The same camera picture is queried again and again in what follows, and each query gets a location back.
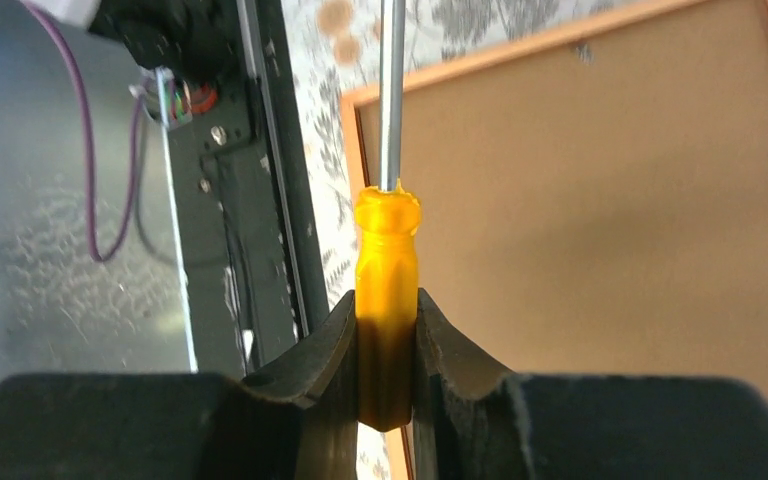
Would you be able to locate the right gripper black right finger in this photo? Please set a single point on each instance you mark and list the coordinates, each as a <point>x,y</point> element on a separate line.
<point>474,418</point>

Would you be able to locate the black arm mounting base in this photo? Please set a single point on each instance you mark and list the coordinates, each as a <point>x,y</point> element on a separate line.
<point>246,234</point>

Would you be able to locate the orange wooden photo frame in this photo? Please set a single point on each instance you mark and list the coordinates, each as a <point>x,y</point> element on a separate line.
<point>595,196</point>

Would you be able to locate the floral table cloth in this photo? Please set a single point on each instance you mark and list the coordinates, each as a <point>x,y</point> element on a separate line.
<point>334,47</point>

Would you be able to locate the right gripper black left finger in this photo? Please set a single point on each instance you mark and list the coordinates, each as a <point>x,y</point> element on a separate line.
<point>294,418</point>

